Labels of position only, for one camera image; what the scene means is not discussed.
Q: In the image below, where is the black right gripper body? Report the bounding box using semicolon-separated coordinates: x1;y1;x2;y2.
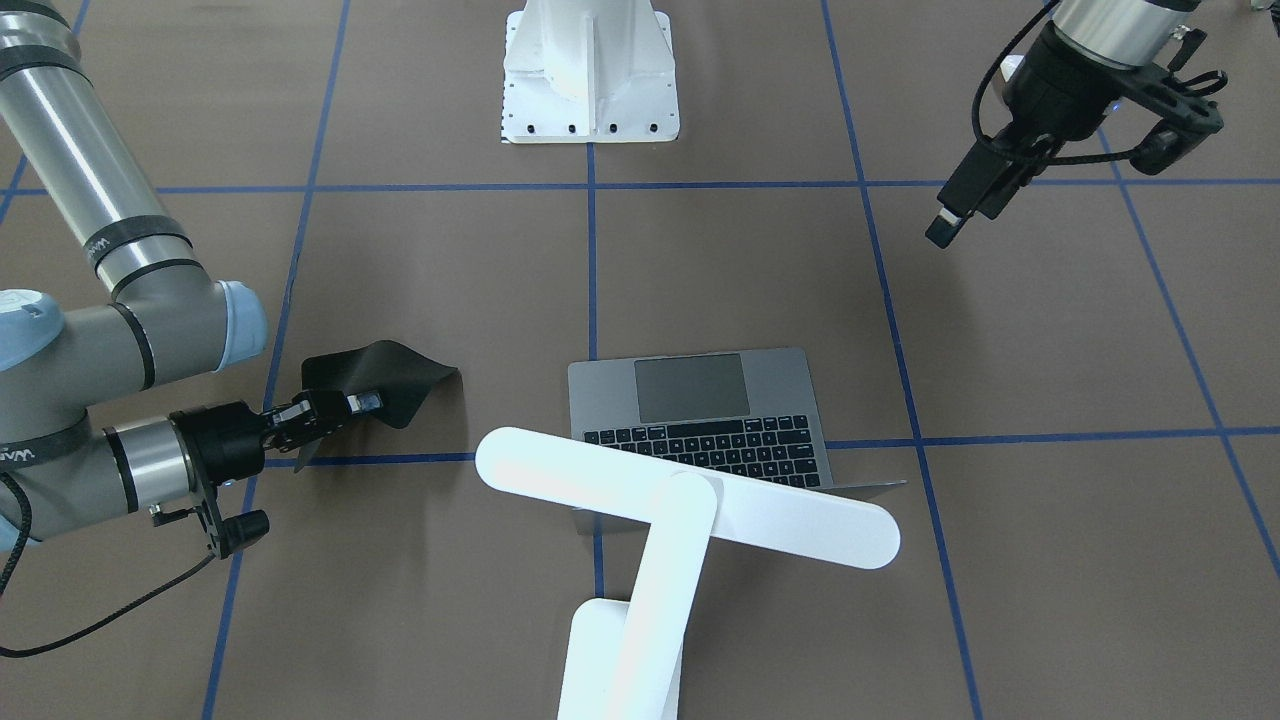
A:
170;401;268;484

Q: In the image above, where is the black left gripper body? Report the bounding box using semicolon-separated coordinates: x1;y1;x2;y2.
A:
1000;26;1126;151

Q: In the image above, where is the black mouse pad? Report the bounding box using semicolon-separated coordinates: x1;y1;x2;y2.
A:
294;340;460;473

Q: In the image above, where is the grey laptop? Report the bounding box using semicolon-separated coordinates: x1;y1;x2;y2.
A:
567;347;908;501

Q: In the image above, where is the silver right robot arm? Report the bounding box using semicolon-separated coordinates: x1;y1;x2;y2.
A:
3;1;390;559

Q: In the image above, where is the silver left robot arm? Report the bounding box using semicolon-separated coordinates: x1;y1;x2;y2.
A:
925;1;1228;249

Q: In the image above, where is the white desk lamp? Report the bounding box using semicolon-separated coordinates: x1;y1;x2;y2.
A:
475;427;901;719

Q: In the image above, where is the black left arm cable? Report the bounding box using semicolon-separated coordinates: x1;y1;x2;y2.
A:
970;5;1161;167

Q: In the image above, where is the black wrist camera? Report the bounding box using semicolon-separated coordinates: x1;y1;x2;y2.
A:
1114;28;1228;176
148;482;270;560

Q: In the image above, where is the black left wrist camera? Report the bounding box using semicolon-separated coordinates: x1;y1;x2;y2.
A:
1114;28;1228;176

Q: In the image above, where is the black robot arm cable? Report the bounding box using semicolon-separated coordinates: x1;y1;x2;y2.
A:
0;470;221;659

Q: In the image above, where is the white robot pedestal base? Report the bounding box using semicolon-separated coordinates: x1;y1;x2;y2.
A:
500;1;681;143

